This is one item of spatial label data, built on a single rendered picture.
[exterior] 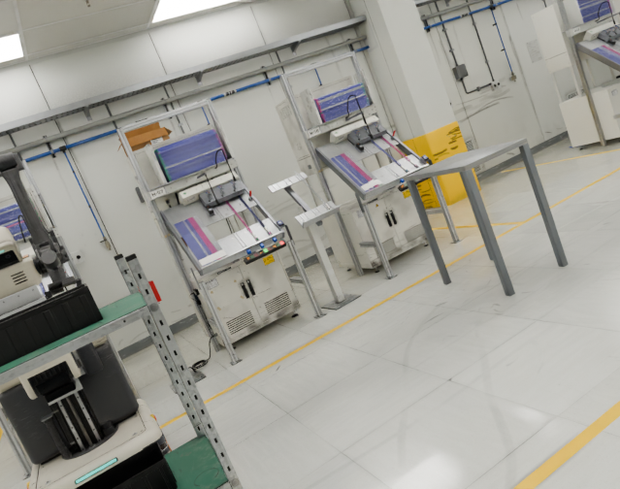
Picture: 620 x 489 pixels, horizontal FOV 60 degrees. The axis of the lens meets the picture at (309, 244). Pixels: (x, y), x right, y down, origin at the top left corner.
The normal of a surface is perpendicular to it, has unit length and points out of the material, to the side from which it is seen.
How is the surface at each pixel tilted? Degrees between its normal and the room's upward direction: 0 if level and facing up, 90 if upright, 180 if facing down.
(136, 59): 90
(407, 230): 90
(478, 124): 90
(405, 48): 90
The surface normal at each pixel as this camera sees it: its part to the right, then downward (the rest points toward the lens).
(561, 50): -0.83, 0.40
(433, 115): 0.40, -0.02
